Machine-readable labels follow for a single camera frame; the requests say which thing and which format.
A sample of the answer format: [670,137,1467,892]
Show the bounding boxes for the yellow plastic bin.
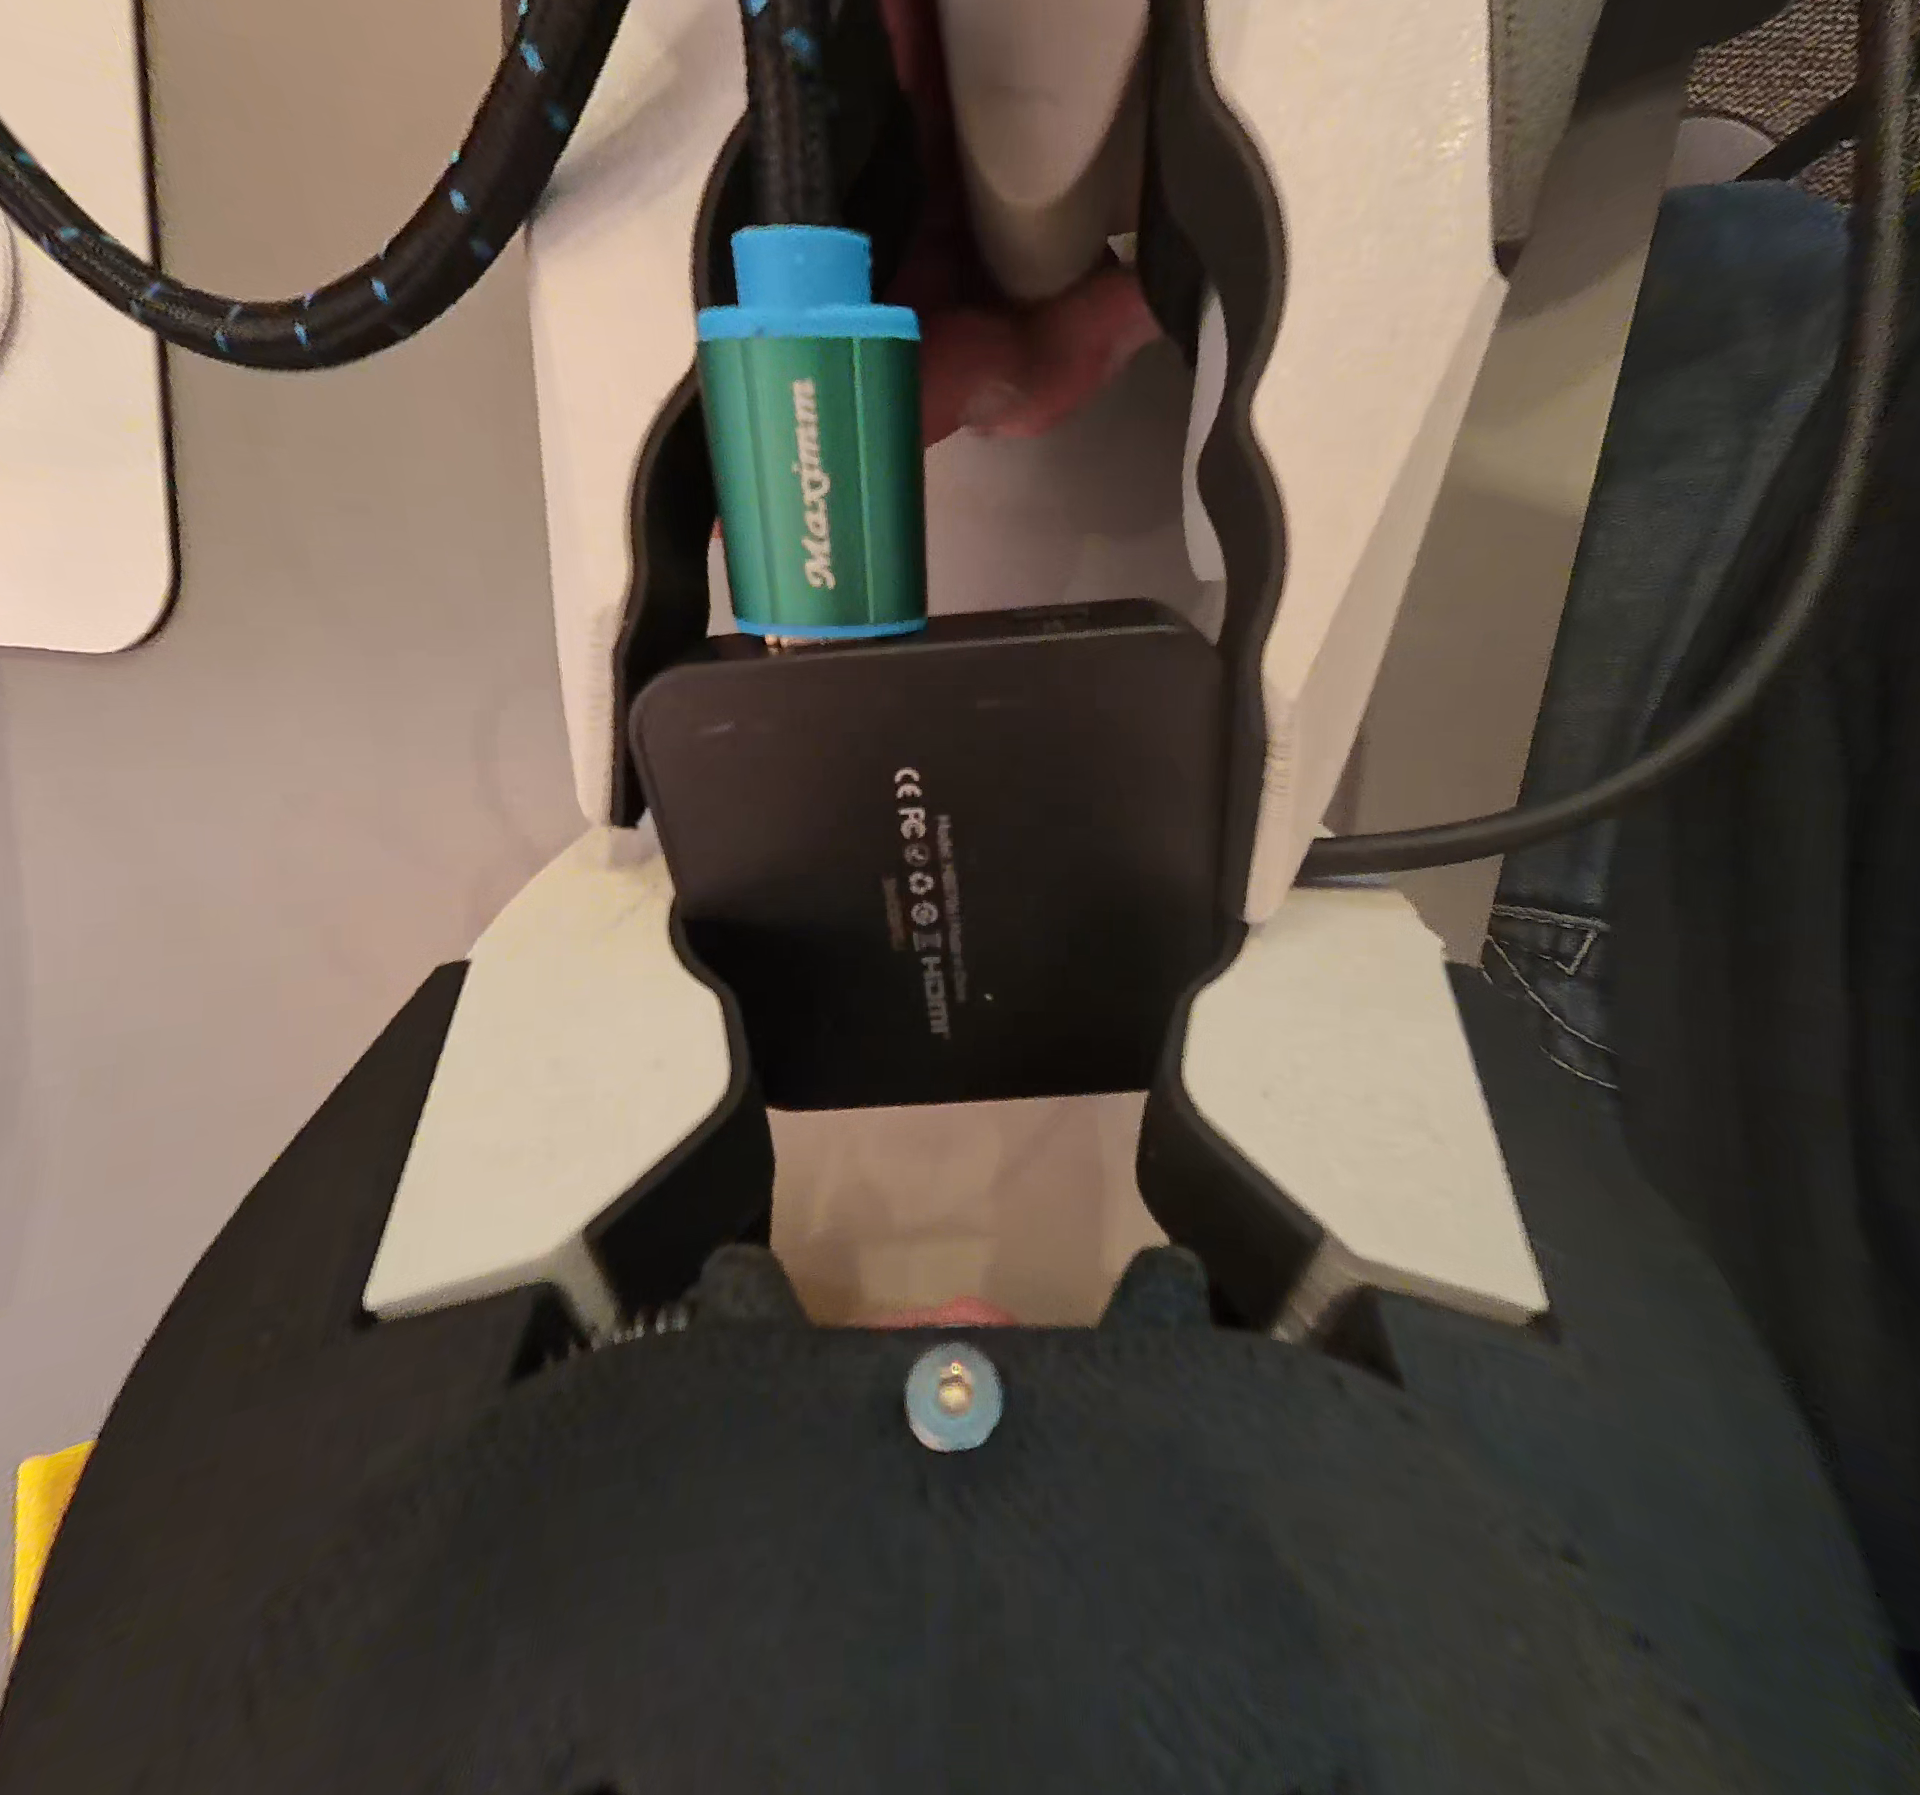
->
[13,1441,95,1649]

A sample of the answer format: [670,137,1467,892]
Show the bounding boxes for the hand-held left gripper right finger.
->
[1134,901,1554,1344]

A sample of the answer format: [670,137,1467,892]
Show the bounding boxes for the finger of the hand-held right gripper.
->
[502,0,752,838]
[1141,0,1508,927]

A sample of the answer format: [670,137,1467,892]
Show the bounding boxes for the black braided hdmi cable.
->
[0,0,929,654]

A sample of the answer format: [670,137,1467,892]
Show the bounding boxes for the person's right hand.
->
[871,0,1163,450]

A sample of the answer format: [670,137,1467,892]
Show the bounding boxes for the white metal stand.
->
[0,0,185,656]

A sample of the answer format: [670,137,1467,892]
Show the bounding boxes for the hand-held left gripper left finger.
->
[360,827,779,1332]

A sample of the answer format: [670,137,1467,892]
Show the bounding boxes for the black hdmi switch box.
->
[628,598,1251,1113]

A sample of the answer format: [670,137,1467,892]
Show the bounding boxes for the thin black USB cable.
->
[1296,0,1920,882]

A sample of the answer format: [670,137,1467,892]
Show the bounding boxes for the person's leg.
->
[1478,182,1920,1093]

